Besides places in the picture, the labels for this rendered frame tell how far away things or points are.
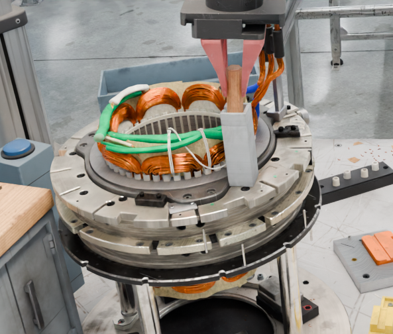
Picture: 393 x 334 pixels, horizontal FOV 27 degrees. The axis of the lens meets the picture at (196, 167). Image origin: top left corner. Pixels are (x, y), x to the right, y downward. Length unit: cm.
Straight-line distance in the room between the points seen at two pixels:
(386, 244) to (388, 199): 17
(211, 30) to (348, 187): 71
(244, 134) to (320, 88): 292
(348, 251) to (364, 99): 238
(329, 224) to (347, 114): 215
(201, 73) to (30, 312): 51
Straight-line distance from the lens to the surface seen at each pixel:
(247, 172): 90
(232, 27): 82
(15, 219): 100
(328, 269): 131
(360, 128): 341
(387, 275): 126
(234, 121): 88
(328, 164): 159
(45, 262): 107
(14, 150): 121
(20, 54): 138
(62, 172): 101
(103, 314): 125
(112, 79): 137
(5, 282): 102
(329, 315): 119
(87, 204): 93
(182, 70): 137
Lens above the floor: 156
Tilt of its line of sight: 29 degrees down
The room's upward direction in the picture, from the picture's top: 8 degrees counter-clockwise
